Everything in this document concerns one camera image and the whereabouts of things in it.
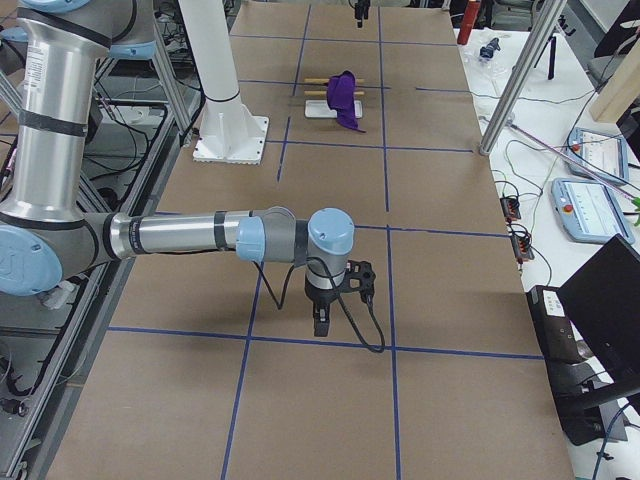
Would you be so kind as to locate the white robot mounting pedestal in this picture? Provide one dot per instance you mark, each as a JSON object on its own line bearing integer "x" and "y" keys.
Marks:
{"x": 228, "y": 131}

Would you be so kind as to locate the far blue teach pendant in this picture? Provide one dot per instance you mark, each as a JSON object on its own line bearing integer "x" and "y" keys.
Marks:
{"x": 604, "y": 154}

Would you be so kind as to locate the black monitor with stand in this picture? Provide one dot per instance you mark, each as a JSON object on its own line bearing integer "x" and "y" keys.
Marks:
{"x": 588, "y": 332}

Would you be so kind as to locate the aluminium side frame rail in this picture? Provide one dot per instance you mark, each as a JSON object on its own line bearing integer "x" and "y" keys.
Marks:
{"x": 50, "y": 352}

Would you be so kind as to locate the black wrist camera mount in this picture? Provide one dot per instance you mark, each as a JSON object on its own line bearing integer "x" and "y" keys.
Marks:
{"x": 360, "y": 278}

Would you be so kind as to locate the wooden board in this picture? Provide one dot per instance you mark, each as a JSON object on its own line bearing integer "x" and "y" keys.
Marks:
{"x": 618, "y": 77}

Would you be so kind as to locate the blue teach pendant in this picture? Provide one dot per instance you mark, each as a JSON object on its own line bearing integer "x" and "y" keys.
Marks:
{"x": 604, "y": 154}
{"x": 589, "y": 212}

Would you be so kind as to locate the long wooden rack rod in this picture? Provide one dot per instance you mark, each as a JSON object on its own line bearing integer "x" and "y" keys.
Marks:
{"x": 325, "y": 81}

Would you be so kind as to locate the near blue teach pendant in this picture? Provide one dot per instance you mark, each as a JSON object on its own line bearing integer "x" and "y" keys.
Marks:
{"x": 589, "y": 212}

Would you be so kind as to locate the purple microfiber towel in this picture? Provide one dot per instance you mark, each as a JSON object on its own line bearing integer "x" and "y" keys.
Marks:
{"x": 340, "y": 97}

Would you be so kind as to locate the grey aluminium frame post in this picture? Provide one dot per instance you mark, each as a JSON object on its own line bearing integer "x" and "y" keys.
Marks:
{"x": 541, "y": 30}

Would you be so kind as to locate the near black power strip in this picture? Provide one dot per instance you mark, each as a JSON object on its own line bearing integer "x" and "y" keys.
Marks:
{"x": 523, "y": 252}

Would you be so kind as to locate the red bottle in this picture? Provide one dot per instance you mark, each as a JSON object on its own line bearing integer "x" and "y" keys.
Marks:
{"x": 468, "y": 21}

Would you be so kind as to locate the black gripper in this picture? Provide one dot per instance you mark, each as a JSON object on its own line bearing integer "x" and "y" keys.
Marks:
{"x": 359, "y": 8}
{"x": 320, "y": 297}

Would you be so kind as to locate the white towel rack base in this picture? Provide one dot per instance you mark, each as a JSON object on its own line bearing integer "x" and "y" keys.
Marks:
{"x": 319, "y": 109}

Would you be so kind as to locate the short wooden rack rod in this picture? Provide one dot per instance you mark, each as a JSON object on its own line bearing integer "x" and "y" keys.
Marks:
{"x": 323, "y": 93}

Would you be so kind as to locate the black power strip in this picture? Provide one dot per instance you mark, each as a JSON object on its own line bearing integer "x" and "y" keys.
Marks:
{"x": 523, "y": 252}
{"x": 511, "y": 208}

